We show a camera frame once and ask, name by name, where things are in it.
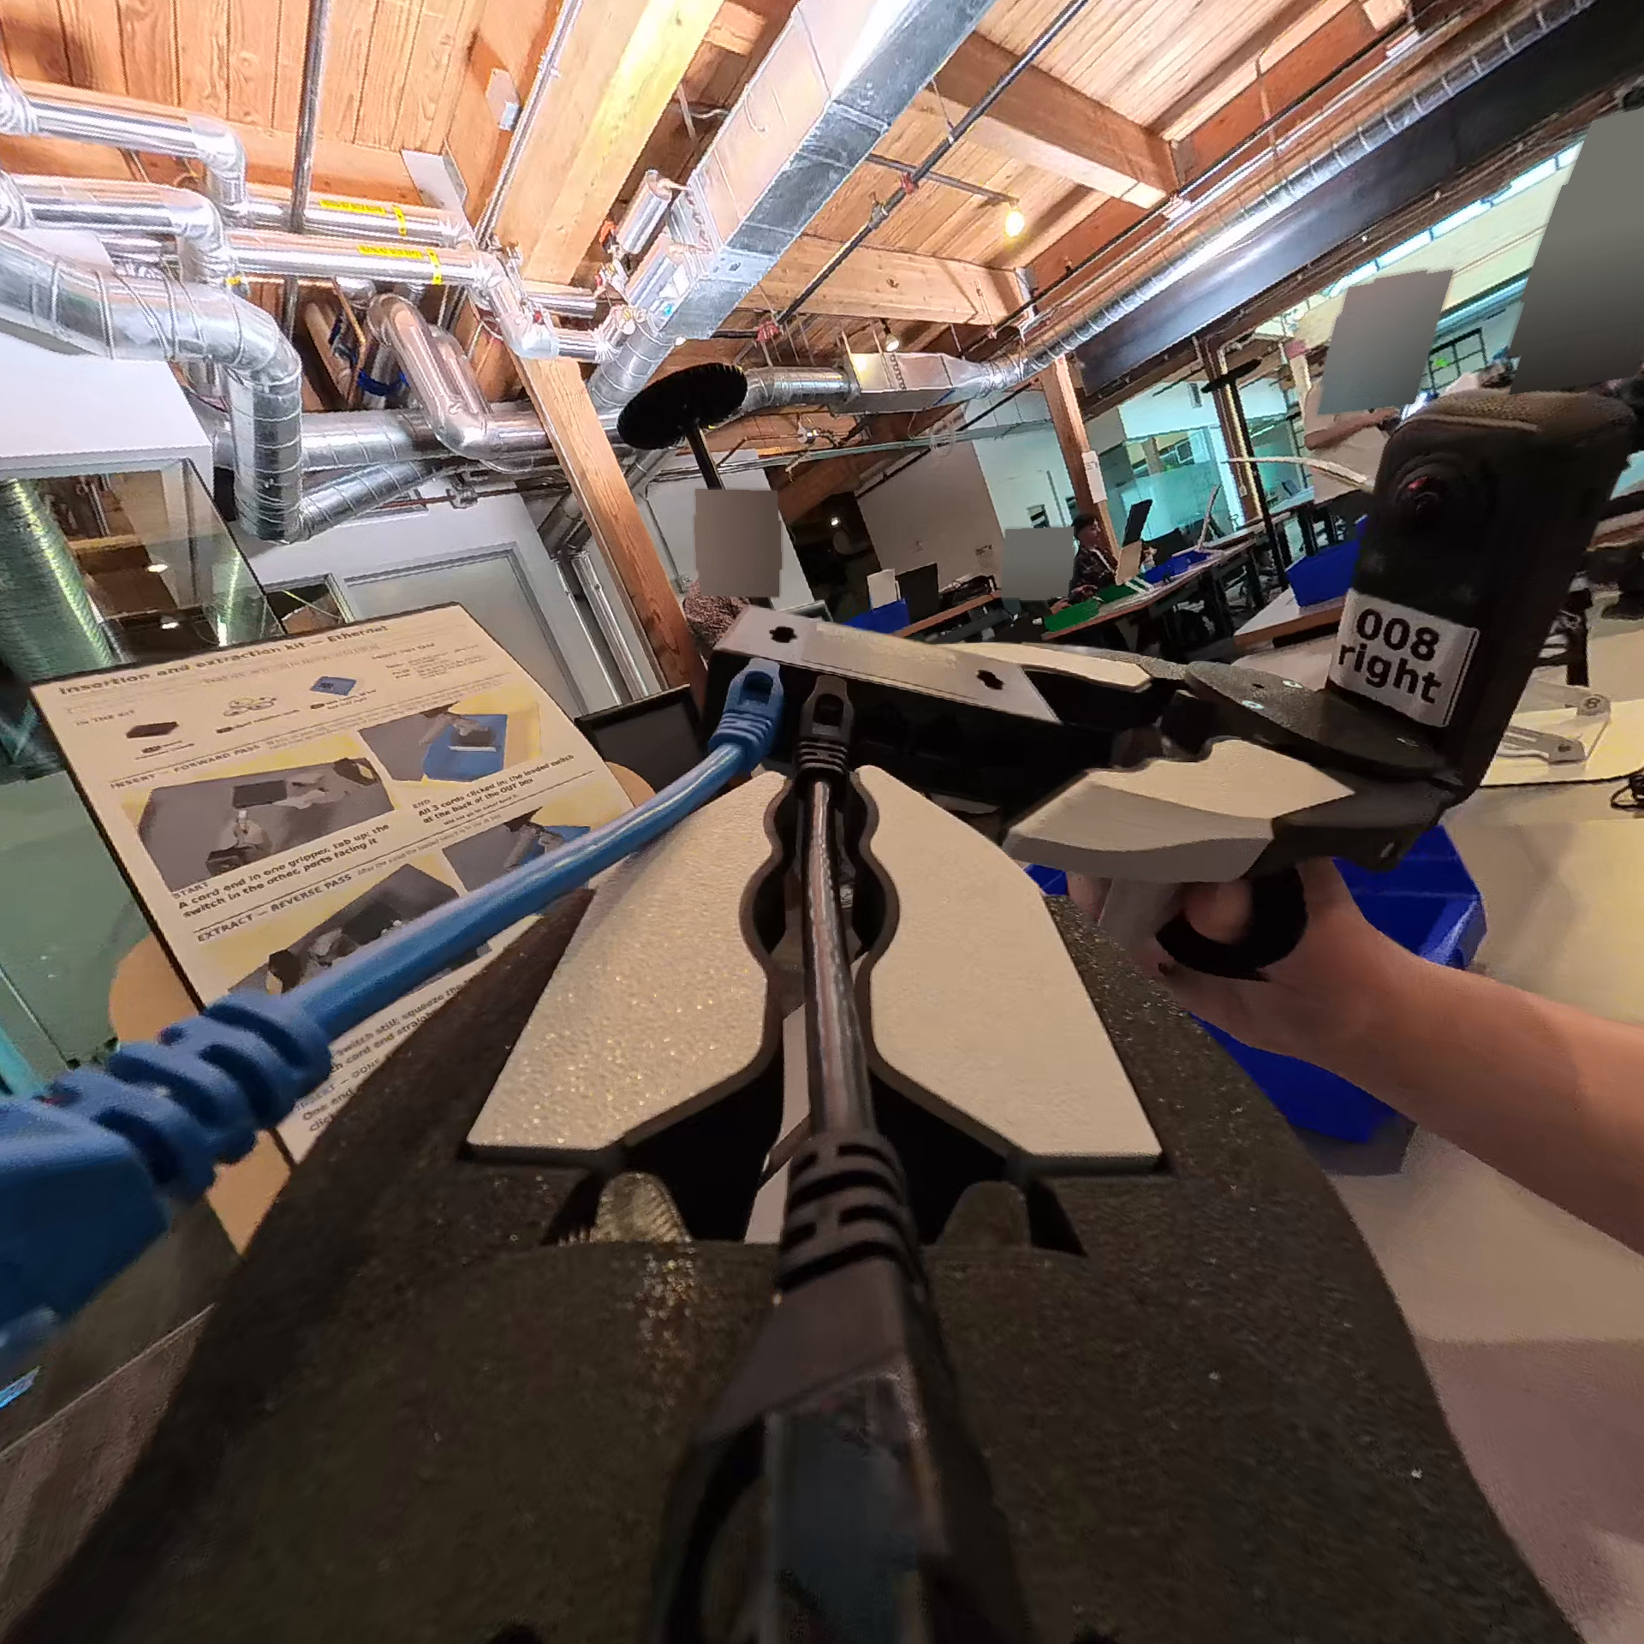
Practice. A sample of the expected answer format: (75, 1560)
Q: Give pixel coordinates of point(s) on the person's right forearm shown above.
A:
(1517, 1066)

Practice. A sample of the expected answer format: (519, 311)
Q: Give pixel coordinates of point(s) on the blue plastic bin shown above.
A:
(1324, 571)
(1363, 1002)

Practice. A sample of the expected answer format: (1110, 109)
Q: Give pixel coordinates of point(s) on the black pole with round top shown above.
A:
(682, 407)

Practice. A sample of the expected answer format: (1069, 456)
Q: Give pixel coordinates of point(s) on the person's right hand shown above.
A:
(1284, 963)

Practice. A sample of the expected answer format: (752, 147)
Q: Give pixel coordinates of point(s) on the silver ventilation duct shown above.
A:
(155, 309)

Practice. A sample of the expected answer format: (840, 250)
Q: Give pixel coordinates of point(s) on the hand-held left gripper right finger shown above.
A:
(1016, 1015)

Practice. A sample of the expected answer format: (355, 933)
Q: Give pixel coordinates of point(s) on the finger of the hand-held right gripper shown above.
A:
(1106, 663)
(1157, 810)

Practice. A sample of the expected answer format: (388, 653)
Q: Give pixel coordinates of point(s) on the dark flat monitor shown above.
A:
(642, 740)

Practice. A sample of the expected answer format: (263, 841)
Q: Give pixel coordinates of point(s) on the rectangular metal duct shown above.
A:
(746, 180)

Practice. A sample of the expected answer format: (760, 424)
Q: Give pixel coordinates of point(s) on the black network switch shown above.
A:
(901, 681)

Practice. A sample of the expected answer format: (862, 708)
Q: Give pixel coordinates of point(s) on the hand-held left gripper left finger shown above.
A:
(617, 1015)

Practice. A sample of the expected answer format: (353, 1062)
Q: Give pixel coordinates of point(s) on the printed instruction poster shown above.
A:
(257, 796)

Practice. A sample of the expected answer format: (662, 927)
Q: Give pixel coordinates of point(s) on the wooden pillar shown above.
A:
(605, 514)

